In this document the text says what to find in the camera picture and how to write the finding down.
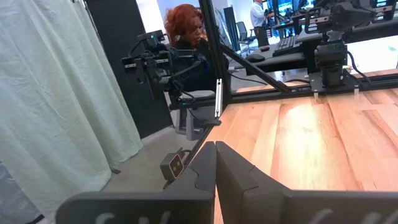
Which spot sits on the black partition panel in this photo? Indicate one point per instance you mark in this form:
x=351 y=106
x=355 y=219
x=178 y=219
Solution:
x=118 y=37

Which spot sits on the dark grey desk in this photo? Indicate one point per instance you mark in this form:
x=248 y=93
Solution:
x=280 y=63

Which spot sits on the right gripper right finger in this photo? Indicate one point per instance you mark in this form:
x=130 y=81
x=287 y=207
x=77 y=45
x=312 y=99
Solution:
x=248 y=202

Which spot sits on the pale white curtain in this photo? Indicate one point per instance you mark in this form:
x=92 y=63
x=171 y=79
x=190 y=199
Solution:
x=62 y=93

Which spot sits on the small black camera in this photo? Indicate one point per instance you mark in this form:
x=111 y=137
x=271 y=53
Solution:
x=172 y=166

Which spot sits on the black computer mouse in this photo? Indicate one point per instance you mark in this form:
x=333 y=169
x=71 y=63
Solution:
x=255 y=58

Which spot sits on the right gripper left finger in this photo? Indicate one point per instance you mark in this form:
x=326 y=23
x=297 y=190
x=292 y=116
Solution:
x=192 y=199

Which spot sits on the silver aluminium bracket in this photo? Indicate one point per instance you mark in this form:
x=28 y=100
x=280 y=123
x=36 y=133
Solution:
x=218 y=99

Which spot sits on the background computer monitor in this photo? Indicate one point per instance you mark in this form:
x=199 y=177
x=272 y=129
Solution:
x=284 y=4

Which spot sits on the black metal table frame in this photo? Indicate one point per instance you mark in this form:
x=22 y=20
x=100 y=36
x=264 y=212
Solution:
x=215 y=46

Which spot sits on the computer keyboard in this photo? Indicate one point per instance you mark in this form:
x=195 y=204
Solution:
x=286 y=46

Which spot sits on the person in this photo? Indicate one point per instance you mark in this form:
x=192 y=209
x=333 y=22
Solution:
x=258 y=15
x=186 y=28

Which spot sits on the black office chair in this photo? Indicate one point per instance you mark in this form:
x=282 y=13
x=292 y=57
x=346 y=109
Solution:
x=242 y=31

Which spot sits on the black desk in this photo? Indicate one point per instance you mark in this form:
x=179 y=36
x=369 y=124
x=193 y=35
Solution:
x=373 y=32

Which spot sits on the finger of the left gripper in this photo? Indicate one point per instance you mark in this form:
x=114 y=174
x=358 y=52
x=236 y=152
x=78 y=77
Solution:
x=363 y=13
x=343 y=13

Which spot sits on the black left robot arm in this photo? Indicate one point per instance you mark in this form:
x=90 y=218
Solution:
x=331 y=59

